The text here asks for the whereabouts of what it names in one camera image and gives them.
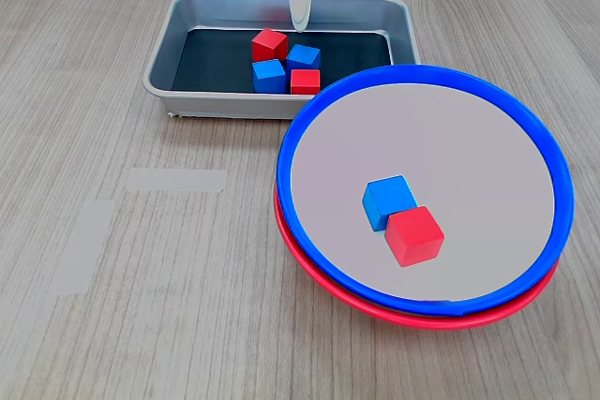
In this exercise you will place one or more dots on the black tray mat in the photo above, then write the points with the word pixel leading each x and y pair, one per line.
pixel 211 63

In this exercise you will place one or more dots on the translucent tape strip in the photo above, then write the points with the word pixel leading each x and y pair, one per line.
pixel 177 180
pixel 82 247

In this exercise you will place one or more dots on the white plate red rim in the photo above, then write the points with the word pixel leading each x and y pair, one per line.
pixel 445 324

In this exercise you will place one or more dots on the small blue cube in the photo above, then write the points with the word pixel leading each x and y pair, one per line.
pixel 386 194
pixel 268 77
pixel 304 55

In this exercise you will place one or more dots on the steel tray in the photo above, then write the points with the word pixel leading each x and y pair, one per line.
pixel 161 67

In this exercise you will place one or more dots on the white plate blue rim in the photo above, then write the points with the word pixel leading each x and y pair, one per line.
pixel 445 147

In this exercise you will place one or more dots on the small red cube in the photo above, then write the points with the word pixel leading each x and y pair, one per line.
pixel 415 238
pixel 268 41
pixel 305 82

